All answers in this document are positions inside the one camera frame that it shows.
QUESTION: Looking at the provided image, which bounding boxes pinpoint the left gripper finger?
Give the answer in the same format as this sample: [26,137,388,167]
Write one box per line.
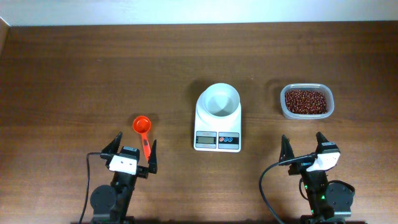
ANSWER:
[148,139,157,174]
[101,132,123,154]

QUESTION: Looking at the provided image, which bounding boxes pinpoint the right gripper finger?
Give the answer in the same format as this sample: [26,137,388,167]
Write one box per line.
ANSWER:
[279,134,295,164]
[315,132,328,153]

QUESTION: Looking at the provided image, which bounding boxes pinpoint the orange plastic measuring scoop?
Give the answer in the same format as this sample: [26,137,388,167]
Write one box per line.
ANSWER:
[132,115,152,161]

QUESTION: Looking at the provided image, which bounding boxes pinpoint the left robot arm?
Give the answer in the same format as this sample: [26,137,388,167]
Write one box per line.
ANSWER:
[85,132,157,224]

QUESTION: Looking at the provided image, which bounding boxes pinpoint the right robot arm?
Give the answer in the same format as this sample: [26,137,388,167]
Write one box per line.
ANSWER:
[279,132,355,223]

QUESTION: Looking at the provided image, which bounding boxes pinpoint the white digital kitchen scale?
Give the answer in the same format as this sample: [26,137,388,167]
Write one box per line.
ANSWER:
[193,97,242,153]

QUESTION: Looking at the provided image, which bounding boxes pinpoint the red adzuki beans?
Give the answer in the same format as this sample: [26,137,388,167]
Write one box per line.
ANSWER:
[284,90,328,114]

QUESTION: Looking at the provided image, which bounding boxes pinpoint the clear plastic food container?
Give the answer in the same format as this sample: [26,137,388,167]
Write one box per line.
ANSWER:
[280,83,335,120]

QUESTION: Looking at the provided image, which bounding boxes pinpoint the white round bowl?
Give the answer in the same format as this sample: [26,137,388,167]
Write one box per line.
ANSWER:
[202,83,240,117]

